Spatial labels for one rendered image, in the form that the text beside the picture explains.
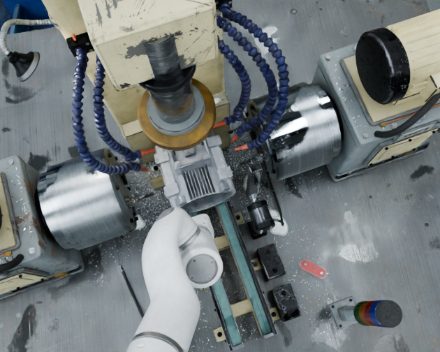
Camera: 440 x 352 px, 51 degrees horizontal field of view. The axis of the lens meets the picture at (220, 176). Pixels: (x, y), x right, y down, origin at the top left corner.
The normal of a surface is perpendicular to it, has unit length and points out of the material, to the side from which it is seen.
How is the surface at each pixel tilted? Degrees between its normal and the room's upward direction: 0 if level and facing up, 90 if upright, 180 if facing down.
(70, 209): 24
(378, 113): 0
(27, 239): 0
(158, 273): 32
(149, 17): 0
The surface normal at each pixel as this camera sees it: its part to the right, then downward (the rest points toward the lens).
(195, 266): 0.13, 0.19
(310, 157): 0.28, 0.66
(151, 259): -0.59, -0.26
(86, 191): 0.03, -0.13
